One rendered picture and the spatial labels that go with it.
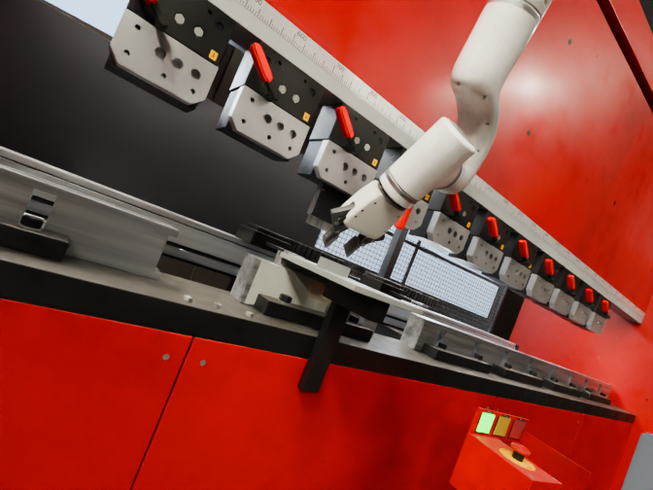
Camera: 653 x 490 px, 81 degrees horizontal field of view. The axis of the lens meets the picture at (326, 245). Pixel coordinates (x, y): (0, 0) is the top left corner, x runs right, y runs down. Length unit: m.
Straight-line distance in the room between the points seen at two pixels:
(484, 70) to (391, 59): 0.29
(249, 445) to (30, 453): 0.33
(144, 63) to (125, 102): 0.55
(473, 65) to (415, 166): 0.18
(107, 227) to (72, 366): 0.22
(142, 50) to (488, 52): 0.54
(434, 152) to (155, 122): 0.84
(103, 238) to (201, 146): 0.64
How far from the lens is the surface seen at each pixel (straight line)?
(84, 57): 1.26
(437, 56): 1.06
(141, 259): 0.73
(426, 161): 0.69
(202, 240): 1.02
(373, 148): 0.90
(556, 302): 1.75
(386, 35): 0.95
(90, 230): 0.71
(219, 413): 0.74
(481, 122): 0.77
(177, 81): 0.71
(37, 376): 0.65
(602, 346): 2.77
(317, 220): 0.87
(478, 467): 1.00
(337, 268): 0.81
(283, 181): 1.38
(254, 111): 0.75
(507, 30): 0.73
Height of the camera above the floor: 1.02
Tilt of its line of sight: 2 degrees up
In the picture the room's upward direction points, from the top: 22 degrees clockwise
